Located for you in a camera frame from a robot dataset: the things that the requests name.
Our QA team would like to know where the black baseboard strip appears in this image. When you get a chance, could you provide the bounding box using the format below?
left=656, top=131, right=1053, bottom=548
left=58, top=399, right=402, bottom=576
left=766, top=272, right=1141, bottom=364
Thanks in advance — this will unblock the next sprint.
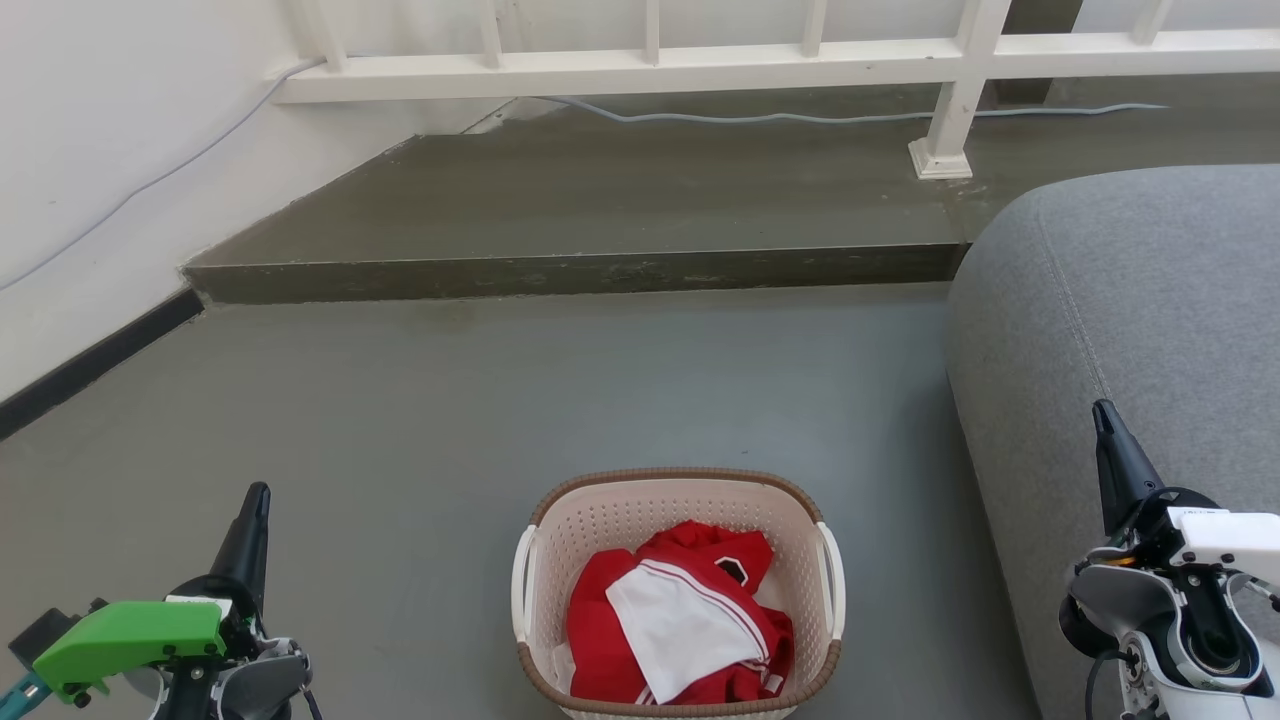
left=0, top=288, right=207, bottom=442

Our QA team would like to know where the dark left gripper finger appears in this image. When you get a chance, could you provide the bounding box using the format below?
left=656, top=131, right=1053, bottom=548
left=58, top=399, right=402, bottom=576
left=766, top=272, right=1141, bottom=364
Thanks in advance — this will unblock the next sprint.
left=245, top=483, right=272, bottom=607
left=210, top=483, right=259, bottom=593

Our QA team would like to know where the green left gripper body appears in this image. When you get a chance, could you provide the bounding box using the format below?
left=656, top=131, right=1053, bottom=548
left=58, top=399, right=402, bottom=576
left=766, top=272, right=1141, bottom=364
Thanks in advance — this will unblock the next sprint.
left=33, top=576, right=267, bottom=703

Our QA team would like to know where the white garment with red stripes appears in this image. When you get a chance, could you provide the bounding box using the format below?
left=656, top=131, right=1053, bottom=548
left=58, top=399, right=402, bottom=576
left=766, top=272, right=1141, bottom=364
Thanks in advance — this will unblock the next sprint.
left=605, top=560, right=771, bottom=705

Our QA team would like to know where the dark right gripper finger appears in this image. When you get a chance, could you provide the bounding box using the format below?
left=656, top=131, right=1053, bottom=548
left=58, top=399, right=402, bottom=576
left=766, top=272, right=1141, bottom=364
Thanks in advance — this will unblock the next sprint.
left=1092, top=400, right=1132, bottom=537
left=1101, top=400, right=1167, bottom=512

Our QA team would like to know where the grey fabric sofa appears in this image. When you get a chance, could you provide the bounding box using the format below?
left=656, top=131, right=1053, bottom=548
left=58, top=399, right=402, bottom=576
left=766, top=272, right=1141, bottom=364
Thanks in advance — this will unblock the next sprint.
left=945, top=164, right=1280, bottom=720

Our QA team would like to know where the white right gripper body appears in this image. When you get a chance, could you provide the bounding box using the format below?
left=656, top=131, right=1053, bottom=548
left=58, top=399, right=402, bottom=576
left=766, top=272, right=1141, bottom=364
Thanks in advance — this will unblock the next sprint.
left=1100, top=487, right=1280, bottom=587

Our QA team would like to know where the cream perforated laundry basket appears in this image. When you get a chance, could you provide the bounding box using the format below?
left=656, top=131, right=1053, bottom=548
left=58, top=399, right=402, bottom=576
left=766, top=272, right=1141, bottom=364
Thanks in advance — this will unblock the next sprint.
left=511, top=467, right=847, bottom=720

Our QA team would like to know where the thin grey wall cable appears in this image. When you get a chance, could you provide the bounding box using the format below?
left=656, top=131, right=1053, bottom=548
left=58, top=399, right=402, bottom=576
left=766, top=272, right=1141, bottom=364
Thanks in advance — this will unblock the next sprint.
left=0, top=58, right=1169, bottom=292

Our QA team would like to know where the white metal railing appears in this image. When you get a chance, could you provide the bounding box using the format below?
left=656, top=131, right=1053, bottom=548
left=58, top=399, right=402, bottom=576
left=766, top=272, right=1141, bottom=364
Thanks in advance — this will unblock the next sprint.
left=268, top=0, right=1280, bottom=182

